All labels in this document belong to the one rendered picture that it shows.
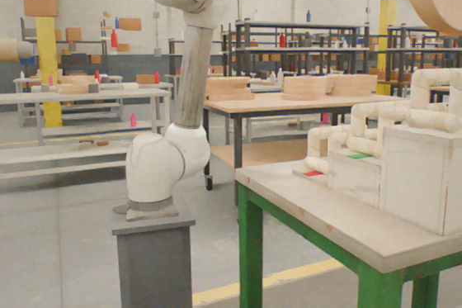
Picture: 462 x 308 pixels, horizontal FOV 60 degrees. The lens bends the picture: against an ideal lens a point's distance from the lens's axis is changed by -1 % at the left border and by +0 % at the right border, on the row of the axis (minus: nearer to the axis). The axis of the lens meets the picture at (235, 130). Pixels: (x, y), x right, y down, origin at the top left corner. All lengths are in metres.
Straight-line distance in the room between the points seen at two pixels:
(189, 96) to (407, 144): 0.90
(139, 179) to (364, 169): 0.79
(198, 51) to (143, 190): 0.52
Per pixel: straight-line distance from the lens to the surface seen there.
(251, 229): 1.16
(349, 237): 0.75
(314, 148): 1.09
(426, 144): 0.78
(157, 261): 1.47
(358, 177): 0.91
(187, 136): 1.52
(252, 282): 1.23
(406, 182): 0.82
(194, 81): 1.50
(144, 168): 1.40
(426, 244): 0.76
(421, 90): 0.83
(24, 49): 0.64
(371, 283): 0.75
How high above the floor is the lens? 1.23
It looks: 10 degrees down
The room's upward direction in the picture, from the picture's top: 1 degrees counter-clockwise
